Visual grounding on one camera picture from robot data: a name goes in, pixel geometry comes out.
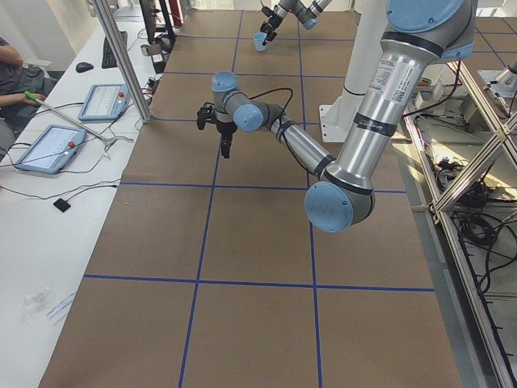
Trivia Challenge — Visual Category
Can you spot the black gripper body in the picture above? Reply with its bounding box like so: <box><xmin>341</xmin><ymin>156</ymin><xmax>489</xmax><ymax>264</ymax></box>
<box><xmin>216</xmin><ymin>121</ymin><xmax>237</xmax><ymax>141</ymax></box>
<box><xmin>265</xmin><ymin>13</ymin><xmax>281</xmax><ymax>32</ymax></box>

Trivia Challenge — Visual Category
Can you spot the light blue plastic cup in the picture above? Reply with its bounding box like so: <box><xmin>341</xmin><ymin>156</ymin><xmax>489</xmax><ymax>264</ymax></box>
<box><xmin>253</xmin><ymin>32</ymin><xmax>266</xmax><ymax>52</ymax></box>

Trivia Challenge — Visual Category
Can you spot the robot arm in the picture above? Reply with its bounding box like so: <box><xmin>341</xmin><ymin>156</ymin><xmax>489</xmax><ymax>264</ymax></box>
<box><xmin>260</xmin><ymin>0</ymin><xmax>331</xmax><ymax>47</ymax></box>
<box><xmin>208</xmin><ymin>1</ymin><xmax>477</xmax><ymax>233</ymax></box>

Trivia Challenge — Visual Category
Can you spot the black monitor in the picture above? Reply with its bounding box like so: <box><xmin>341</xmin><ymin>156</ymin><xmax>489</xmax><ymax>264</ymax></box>
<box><xmin>140</xmin><ymin>0</ymin><xmax>176</xmax><ymax>53</ymax></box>

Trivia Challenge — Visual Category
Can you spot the far teach pendant tablet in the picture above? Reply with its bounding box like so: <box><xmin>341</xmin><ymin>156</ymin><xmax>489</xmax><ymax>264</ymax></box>
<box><xmin>78</xmin><ymin>84</ymin><xmax>130</xmax><ymax>122</ymax></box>

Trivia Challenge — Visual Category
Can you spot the teach pendant tablet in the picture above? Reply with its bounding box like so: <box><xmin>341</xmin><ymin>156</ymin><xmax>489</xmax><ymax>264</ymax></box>
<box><xmin>14</xmin><ymin>124</ymin><xmax>86</xmax><ymax>175</ymax></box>
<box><xmin>78</xmin><ymin>84</ymin><xmax>130</xmax><ymax>122</ymax></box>

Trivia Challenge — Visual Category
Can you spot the black keyboard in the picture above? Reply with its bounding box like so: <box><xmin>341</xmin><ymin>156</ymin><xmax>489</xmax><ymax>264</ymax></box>
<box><xmin>101</xmin><ymin>31</ymin><xmax>128</xmax><ymax>69</ymax></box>

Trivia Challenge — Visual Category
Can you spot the black computer mouse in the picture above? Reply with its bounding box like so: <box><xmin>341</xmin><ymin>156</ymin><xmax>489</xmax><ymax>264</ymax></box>
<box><xmin>75</xmin><ymin>61</ymin><xmax>94</xmax><ymax>74</ymax></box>

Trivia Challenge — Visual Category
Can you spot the near teach pendant tablet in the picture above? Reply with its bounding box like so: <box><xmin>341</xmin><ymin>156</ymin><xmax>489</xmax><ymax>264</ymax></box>
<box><xmin>14</xmin><ymin>124</ymin><xmax>86</xmax><ymax>175</ymax></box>

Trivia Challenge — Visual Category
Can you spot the small black square pad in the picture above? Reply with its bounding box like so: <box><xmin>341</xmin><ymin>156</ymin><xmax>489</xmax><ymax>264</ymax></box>
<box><xmin>53</xmin><ymin>198</ymin><xmax>71</xmax><ymax>213</ymax></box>

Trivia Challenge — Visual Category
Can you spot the seated person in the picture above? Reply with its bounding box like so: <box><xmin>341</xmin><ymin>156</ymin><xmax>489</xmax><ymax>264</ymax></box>
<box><xmin>1</xmin><ymin>38</ymin><xmax>58</xmax><ymax>144</ymax></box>

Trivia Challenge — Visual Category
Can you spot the clear plastic bag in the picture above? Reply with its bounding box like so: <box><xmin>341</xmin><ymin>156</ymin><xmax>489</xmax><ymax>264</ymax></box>
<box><xmin>20</xmin><ymin>286</ymin><xmax>54</xmax><ymax>323</ymax></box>

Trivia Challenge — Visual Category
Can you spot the aluminium frame post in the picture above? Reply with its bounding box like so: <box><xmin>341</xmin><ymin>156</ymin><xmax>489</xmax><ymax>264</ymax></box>
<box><xmin>92</xmin><ymin>0</ymin><xmax>151</xmax><ymax>124</ymax></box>

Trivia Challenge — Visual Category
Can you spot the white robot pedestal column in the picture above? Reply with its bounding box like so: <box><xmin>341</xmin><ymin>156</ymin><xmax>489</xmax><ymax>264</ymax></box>
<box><xmin>319</xmin><ymin>0</ymin><xmax>388</xmax><ymax>143</ymax></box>

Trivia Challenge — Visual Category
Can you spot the green handled reacher stick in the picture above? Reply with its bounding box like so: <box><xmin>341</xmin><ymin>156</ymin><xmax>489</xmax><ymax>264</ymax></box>
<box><xmin>24</xmin><ymin>91</ymin><xmax>134</xmax><ymax>153</ymax></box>

